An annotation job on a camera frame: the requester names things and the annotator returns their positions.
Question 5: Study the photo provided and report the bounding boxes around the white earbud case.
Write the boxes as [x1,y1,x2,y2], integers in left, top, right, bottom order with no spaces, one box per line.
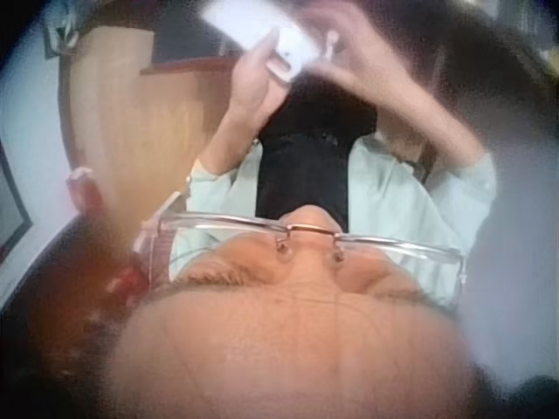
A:
[266,24,325,84]

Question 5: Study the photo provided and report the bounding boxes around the person's right hand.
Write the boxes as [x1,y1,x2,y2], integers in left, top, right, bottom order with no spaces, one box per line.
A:
[300,0,415,93]

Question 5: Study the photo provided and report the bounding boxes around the dark picture frame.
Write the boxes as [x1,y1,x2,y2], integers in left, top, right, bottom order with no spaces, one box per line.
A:
[0,141,35,263]

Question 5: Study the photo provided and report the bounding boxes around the white earbud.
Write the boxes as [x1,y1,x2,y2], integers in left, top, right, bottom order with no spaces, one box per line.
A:
[322,32,340,60]

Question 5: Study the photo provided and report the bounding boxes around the white box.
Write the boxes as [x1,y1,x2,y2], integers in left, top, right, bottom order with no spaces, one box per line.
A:
[199,0,280,52]

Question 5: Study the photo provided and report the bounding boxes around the person's left hand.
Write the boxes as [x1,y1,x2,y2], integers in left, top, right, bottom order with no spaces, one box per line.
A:
[225,25,302,128]

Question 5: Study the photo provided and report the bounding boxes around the wooden desk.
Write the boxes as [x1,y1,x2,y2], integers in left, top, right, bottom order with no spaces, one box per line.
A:
[68,24,248,215]

